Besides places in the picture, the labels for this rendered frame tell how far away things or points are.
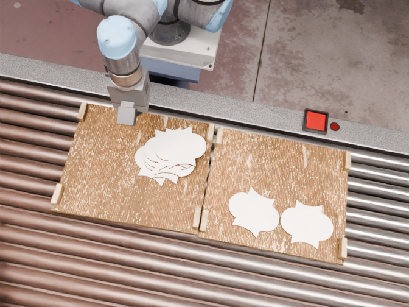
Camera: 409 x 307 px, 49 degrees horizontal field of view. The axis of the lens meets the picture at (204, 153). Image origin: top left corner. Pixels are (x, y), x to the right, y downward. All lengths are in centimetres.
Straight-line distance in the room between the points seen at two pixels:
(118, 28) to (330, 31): 219
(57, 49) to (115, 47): 188
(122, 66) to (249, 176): 56
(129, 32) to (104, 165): 53
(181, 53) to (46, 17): 153
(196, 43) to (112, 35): 66
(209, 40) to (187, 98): 22
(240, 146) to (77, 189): 49
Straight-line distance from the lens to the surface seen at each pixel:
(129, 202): 129
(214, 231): 127
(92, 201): 131
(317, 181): 138
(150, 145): 132
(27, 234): 134
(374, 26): 313
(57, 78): 153
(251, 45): 279
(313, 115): 149
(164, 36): 151
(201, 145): 131
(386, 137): 155
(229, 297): 126
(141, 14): 97
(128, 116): 109
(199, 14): 136
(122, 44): 91
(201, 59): 154
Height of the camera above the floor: 216
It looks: 65 degrees down
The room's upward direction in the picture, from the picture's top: 10 degrees clockwise
